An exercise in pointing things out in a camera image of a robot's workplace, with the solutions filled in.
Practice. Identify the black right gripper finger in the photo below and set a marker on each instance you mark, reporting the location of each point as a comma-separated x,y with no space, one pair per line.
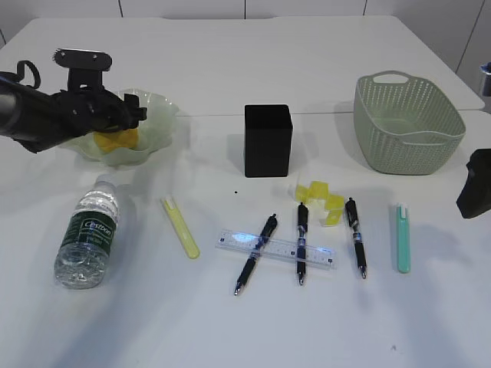
474,200

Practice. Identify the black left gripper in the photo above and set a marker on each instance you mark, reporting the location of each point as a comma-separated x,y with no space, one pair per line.
101,111

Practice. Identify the yellow pear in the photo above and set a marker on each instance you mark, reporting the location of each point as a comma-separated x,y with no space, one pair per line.
108,142

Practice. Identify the yellow waste paper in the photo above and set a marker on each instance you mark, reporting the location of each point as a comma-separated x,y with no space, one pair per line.
319,193

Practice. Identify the clear water bottle green label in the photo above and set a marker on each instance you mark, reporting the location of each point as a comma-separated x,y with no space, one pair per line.
84,253

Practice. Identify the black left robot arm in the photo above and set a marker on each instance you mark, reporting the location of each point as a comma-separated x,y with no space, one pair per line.
40,121

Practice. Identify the green wavy glass plate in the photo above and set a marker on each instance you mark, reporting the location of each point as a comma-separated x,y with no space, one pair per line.
155,132

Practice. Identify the green woven plastic basket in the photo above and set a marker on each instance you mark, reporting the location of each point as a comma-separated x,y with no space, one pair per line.
405,125

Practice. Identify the black pen right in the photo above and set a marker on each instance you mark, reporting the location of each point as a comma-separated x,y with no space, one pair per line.
354,224

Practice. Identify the black pen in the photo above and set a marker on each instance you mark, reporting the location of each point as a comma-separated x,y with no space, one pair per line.
249,266
354,224
302,226

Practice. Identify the clear plastic ruler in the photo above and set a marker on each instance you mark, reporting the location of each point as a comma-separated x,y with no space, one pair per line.
286,251

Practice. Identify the yellow utility knife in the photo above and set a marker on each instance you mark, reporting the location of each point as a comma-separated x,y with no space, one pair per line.
182,231

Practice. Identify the black pen middle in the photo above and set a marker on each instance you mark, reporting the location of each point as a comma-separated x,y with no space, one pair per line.
302,226

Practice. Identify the black square pen holder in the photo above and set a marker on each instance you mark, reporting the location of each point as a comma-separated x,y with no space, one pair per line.
267,140

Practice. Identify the black pen left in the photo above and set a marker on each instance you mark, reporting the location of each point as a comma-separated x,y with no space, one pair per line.
249,266

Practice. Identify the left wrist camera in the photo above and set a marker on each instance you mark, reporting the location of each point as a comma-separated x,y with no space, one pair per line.
85,67

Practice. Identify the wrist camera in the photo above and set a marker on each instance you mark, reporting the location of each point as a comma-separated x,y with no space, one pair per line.
485,84
85,67

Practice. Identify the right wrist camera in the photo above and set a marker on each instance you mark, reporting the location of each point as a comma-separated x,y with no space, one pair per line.
485,84

